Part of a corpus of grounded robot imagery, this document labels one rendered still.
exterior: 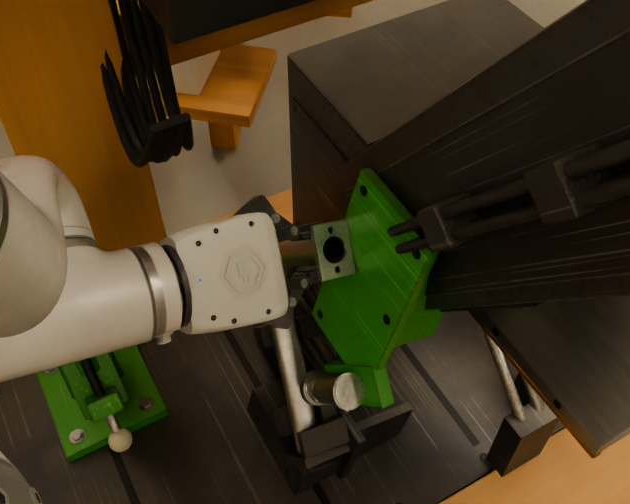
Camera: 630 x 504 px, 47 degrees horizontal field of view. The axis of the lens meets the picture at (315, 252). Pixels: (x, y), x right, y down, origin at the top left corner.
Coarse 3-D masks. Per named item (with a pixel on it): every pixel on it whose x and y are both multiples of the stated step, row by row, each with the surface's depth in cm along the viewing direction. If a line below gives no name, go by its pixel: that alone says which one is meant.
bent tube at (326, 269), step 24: (312, 240) 70; (336, 240) 72; (288, 264) 77; (312, 264) 73; (336, 264) 70; (288, 336) 82; (288, 360) 82; (288, 384) 82; (288, 408) 83; (312, 408) 83
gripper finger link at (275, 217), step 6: (270, 216) 69; (276, 216) 69; (282, 216) 70; (276, 222) 69; (282, 222) 70; (288, 222) 70; (318, 222) 72; (276, 228) 70; (300, 228) 71; (306, 228) 71; (300, 234) 70; (306, 234) 70; (294, 240) 72; (300, 240) 71
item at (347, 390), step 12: (312, 372) 79; (324, 372) 80; (348, 372) 74; (300, 384) 79; (312, 384) 77; (324, 384) 75; (336, 384) 73; (348, 384) 74; (360, 384) 74; (312, 396) 78; (324, 396) 75; (336, 396) 73; (348, 396) 74; (360, 396) 74; (348, 408) 73
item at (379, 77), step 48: (480, 0) 91; (336, 48) 85; (384, 48) 85; (432, 48) 85; (480, 48) 85; (336, 96) 79; (384, 96) 79; (432, 96) 79; (336, 144) 82; (336, 192) 86
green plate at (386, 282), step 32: (384, 192) 66; (352, 224) 71; (384, 224) 66; (384, 256) 67; (416, 256) 63; (320, 288) 79; (352, 288) 73; (384, 288) 68; (416, 288) 65; (320, 320) 80; (352, 320) 74; (384, 320) 69; (416, 320) 72; (352, 352) 76; (384, 352) 71
